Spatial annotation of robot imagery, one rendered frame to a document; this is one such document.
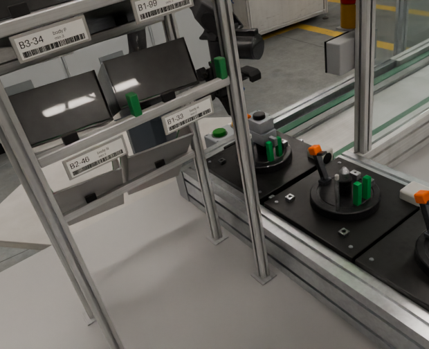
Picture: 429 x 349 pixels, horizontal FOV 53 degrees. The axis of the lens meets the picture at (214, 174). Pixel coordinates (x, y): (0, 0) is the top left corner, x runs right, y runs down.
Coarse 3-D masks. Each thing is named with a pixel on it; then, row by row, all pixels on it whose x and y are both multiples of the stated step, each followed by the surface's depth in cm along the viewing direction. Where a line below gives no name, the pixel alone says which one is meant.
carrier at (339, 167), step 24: (336, 168) 100; (360, 168) 99; (288, 192) 96; (312, 192) 91; (336, 192) 82; (360, 192) 84; (384, 192) 91; (408, 192) 86; (288, 216) 89; (312, 216) 88; (336, 216) 85; (360, 216) 84; (384, 216) 84; (408, 216) 84; (336, 240) 81; (360, 240) 80
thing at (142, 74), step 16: (160, 48) 66; (176, 48) 66; (112, 64) 64; (128, 64) 64; (144, 64) 65; (160, 64) 66; (176, 64) 66; (192, 64) 67; (112, 80) 64; (128, 80) 64; (144, 80) 65; (160, 80) 66; (176, 80) 67; (192, 80) 67; (112, 96) 67; (144, 96) 65; (160, 96) 66; (112, 112) 75; (128, 112) 80
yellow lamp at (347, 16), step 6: (342, 6) 90; (348, 6) 89; (354, 6) 88; (342, 12) 91; (348, 12) 90; (354, 12) 89; (342, 18) 91; (348, 18) 90; (354, 18) 90; (342, 24) 92; (348, 24) 91; (354, 24) 90
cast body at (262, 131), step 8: (256, 112) 103; (248, 120) 103; (256, 120) 102; (264, 120) 101; (272, 120) 102; (256, 128) 102; (264, 128) 102; (272, 128) 103; (256, 136) 104; (264, 136) 102; (272, 136) 103; (264, 144) 103
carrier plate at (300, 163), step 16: (304, 144) 112; (208, 160) 113; (304, 160) 106; (224, 176) 106; (240, 176) 105; (256, 176) 103; (272, 176) 102; (288, 176) 101; (304, 176) 102; (272, 192) 97
